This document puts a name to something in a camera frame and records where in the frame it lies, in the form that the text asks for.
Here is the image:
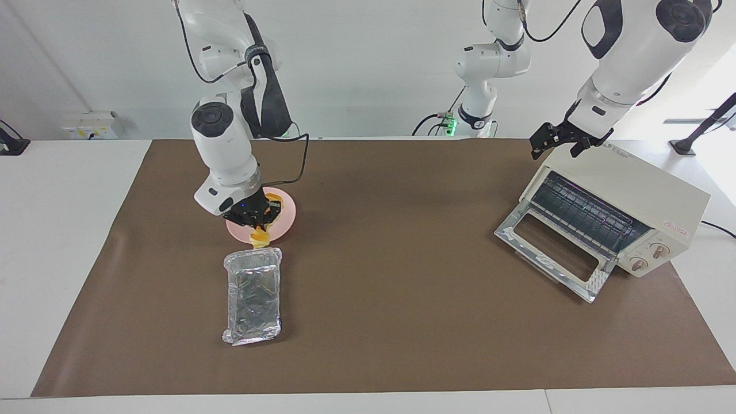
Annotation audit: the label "striped orange bread loaf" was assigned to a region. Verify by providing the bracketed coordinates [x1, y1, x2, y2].
[247, 194, 286, 249]

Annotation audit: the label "aluminium foil tray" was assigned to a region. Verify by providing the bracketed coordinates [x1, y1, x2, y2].
[222, 247, 283, 346]

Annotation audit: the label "cream white toaster oven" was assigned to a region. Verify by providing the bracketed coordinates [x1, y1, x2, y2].
[519, 143, 712, 278]

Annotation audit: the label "pink round plate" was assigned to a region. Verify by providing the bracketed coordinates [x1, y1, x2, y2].
[226, 187, 298, 245]

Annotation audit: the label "tall black stand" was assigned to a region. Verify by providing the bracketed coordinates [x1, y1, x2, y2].
[669, 92, 736, 157]

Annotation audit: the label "brown table mat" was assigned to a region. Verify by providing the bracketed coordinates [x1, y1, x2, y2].
[32, 138, 736, 397]

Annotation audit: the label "small black stand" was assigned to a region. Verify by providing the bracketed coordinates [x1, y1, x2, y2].
[0, 119, 30, 156]

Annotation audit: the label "oven wire rack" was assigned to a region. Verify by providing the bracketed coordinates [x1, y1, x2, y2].
[529, 171, 653, 254]

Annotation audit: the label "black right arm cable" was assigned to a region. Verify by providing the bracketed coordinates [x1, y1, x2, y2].
[172, 0, 310, 186]

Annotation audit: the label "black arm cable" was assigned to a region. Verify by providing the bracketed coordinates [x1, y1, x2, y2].
[172, 0, 310, 186]
[520, 0, 582, 44]

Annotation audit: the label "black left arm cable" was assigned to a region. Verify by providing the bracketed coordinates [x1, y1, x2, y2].
[520, 0, 582, 44]

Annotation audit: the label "black left base cables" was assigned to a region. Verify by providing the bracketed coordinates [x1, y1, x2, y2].
[411, 86, 466, 137]

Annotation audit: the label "glass oven door metal frame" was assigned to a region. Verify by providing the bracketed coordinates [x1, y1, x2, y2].
[493, 201, 619, 304]

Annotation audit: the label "black oven power cable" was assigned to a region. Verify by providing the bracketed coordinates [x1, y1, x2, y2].
[700, 220, 736, 239]

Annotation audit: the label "white wall power outlet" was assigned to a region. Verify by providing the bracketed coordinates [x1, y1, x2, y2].
[62, 111, 118, 140]

